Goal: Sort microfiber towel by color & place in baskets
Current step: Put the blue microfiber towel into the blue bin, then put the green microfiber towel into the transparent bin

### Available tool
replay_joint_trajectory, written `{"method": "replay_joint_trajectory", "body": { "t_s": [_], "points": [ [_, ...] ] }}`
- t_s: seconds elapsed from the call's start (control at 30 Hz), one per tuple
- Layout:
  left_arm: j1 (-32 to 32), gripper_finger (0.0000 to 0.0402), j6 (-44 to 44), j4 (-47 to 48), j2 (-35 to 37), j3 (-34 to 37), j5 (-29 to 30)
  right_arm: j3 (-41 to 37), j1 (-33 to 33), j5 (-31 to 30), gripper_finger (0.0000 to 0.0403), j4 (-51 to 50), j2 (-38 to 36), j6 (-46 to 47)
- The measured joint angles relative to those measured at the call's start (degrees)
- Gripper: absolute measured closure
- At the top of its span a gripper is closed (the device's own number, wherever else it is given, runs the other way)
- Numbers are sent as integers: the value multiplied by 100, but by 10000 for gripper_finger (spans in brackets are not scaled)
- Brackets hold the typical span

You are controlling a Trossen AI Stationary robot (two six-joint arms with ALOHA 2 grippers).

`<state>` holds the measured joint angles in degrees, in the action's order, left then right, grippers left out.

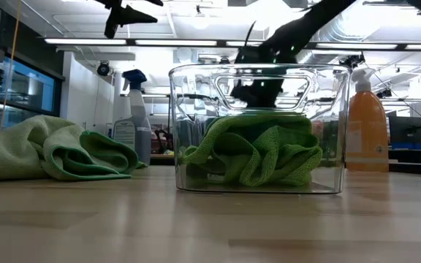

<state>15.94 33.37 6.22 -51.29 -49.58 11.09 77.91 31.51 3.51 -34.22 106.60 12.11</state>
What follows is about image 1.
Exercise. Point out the orange spray bottle white trigger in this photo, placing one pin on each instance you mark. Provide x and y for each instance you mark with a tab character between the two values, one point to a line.
367	128

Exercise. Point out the black round ceiling camera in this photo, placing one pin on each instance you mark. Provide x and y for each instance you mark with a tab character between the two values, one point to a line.
103	68

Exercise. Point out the dark red chair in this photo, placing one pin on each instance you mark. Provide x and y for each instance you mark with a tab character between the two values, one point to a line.
162	140

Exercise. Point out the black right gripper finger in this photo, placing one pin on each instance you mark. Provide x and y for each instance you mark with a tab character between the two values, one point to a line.
245	95
270	95

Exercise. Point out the dark computer monitor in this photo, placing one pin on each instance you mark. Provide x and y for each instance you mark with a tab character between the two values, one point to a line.
406	129

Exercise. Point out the pale green microfiber towel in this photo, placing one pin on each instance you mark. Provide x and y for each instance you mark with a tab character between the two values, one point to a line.
20	153

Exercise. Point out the overhead LED light bar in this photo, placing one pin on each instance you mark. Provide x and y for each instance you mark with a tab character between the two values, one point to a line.
177	42

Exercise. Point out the black rig camera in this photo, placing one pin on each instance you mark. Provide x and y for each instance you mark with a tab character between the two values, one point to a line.
354	60

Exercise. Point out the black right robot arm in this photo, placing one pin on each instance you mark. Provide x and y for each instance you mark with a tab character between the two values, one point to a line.
305	22

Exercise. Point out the silver ventilation duct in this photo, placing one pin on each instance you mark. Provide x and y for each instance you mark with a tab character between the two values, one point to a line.
356	25

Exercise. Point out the grey spray bottle blue trigger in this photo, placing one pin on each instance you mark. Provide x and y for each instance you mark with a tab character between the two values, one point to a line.
139	120

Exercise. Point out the clear plastic bin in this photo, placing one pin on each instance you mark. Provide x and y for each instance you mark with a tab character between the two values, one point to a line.
336	175

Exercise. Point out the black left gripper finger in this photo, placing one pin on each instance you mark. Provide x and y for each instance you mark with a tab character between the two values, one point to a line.
130	16
137	1

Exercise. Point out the blue glass window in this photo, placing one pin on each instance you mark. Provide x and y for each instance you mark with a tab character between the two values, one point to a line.
27	91

